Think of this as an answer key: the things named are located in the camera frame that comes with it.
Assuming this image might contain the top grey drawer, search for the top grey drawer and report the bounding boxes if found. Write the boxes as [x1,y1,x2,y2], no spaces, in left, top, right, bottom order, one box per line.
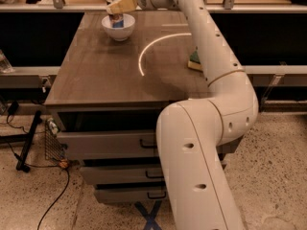
[57,130,158,160]

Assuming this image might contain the green yellow sponge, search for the green yellow sponge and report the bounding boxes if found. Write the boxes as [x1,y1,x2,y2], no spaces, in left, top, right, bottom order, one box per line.
[188,51,202,71]

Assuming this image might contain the redbull can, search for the redbull can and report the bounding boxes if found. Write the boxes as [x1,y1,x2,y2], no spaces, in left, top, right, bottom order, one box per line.
[109,13,124,28]

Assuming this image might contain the black bar stand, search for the black bar stand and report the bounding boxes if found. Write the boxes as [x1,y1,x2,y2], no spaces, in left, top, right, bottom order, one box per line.
[16,111,42,173]

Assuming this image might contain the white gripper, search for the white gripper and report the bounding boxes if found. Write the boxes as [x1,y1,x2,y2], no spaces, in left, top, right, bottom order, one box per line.
[106,0,155,14]

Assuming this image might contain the bottom grey drawer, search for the bottom grey drawer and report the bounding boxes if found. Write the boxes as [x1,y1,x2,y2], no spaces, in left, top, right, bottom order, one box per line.
[94,186,168,204]

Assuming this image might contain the blue tape cross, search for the blue tape cross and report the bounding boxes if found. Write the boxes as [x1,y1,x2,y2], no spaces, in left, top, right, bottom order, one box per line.
[134,200,162,230]

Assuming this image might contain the grey drawer cabinet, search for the grey drawer cabinet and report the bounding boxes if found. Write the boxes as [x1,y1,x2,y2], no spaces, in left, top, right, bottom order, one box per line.
[46,11,210,191]

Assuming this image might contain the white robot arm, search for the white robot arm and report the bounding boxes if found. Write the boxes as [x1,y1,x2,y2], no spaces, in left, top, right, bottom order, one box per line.
[106,0,258,230]

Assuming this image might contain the grey drawer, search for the grey drawer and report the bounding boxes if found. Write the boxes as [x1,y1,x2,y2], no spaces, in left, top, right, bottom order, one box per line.
[80,163,228,186]
[94,186,168,204]
[57,130,158,160]

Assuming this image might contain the wire mesh basket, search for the wire mesh basket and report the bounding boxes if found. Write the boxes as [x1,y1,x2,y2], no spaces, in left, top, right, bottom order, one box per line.
[45,118,64,163]

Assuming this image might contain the black floor cable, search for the black floor cable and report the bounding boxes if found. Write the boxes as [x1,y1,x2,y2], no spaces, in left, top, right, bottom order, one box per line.
[5,113,71,230]

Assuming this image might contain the clear plastic cup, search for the clear plastic cup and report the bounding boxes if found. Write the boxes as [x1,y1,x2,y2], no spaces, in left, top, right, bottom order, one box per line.
[0,50,14,74]

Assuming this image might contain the white bowl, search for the white bowl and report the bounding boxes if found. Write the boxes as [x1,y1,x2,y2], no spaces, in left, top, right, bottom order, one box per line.
[102,13,135,41]

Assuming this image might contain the middle grey drawer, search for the middle grey drawer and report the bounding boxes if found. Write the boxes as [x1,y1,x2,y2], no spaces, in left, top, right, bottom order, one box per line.
[80,163,228,186]

